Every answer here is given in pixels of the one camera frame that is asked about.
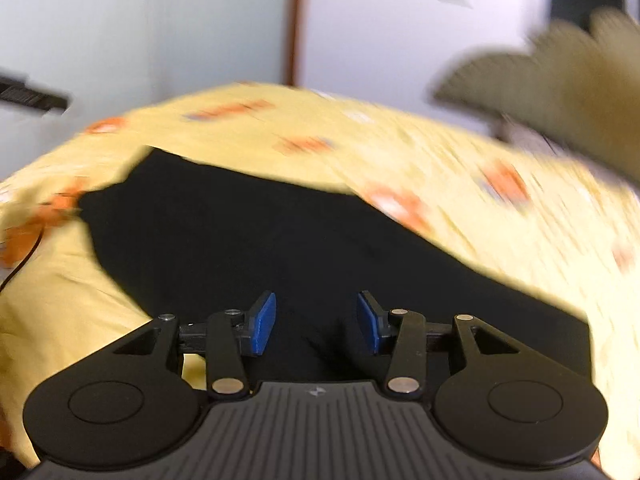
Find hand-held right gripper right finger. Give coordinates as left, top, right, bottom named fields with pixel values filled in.
left=356, top=290, right=529, bottom=401

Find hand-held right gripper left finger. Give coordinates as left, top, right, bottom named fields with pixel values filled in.
left=106, top=290, right=277, bottom=402

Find black pants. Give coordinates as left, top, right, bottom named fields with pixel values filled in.
left=78, top=146, right=593, bottom=385

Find yellow carrot printed blanket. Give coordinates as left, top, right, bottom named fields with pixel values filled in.
left=0, top=81, right=640, bottom=476

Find olive padded headboard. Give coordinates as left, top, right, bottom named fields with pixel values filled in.
left=430, top=6, right=640, bottom=185

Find flower printed wardrobe door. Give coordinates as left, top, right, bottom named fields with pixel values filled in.
left=0, top=0, right=291, bottom=171

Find brown wooden door frame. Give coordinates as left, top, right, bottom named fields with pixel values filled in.
left=283, top=0, right=307, bottom=88

